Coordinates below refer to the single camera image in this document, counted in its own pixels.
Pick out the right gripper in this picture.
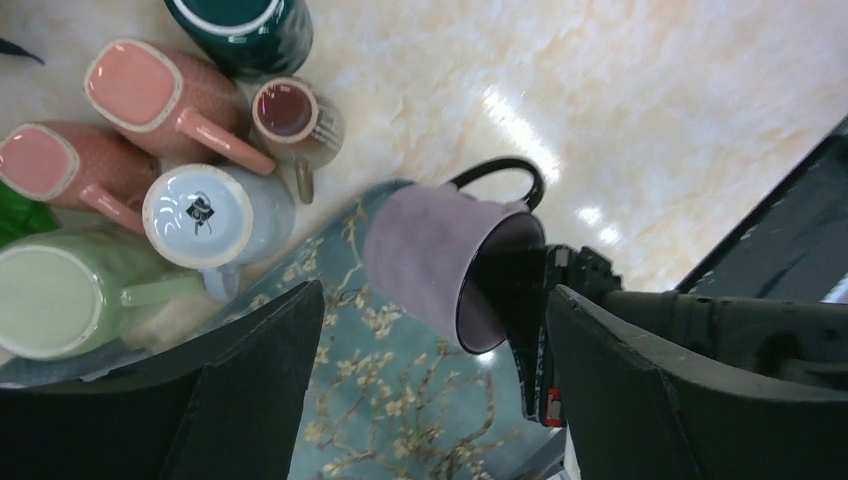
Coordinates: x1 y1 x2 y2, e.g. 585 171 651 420
600 291 847 391

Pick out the teal floral tray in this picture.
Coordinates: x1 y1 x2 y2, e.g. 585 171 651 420
1 180 558 479

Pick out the light green mug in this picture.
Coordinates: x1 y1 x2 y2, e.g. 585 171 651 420
1 226 205 360

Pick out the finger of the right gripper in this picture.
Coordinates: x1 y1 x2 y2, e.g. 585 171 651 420
506 245 622 428

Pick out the pink mug right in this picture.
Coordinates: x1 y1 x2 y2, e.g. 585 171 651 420
84 38 276 175

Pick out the purple mug black handle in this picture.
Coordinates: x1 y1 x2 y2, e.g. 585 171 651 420
362 156 545 354

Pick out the light blue white mug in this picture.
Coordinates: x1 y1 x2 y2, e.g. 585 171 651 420
141 163 296 302

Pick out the pink mug left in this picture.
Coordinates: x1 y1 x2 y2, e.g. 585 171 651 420
1 120 161 234

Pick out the pink mug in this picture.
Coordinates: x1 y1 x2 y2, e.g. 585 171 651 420
1 120 161 234
84 38 276 175

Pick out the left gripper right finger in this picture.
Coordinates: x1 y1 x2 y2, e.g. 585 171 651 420
547 285 847 479

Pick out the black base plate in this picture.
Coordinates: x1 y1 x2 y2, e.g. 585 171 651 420
677 121 847 303

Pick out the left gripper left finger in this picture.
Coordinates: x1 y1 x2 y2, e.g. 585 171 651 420
1 281 325 479

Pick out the green toy lettuce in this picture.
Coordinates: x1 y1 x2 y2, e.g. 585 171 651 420
1 183 59 247

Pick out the brown striped small mug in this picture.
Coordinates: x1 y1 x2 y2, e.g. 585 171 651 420
251 76 345 204

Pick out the dark green mug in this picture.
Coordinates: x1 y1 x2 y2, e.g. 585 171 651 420
164 0 314 83

